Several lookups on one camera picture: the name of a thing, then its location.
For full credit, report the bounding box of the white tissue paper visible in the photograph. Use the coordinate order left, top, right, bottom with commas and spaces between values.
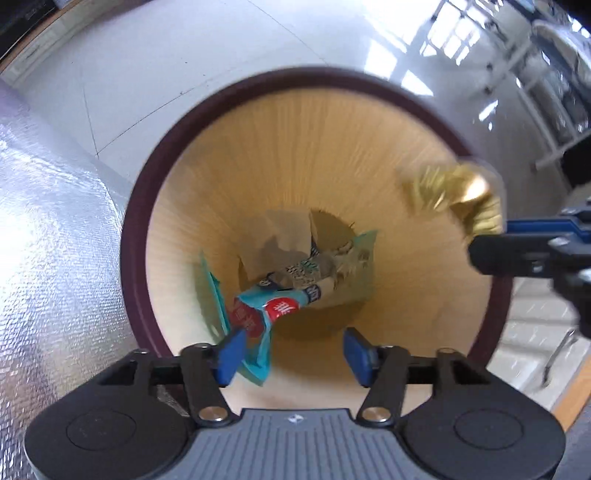
238, 209, 315, 287

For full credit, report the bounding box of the yellow wooden bin dark rim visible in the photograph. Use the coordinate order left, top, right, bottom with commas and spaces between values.
119, 66, 516, 416

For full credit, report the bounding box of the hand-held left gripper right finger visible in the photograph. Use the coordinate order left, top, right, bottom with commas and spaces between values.
342, 327, 497, 428

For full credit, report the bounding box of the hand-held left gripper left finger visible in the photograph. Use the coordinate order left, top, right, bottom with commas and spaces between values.
95, 328, 249, 427

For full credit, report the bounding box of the red gold foil wrapper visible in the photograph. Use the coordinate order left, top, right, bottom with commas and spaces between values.
401, 161, 505, 241

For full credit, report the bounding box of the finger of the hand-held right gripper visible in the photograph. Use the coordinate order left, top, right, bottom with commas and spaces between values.
468, 216, 585, 278

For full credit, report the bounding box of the silver foil sheet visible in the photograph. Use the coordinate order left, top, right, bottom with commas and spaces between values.
0, 78, 154, 480

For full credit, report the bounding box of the teal snack pouch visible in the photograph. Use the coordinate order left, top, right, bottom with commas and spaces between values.
198, 249, 319, 387

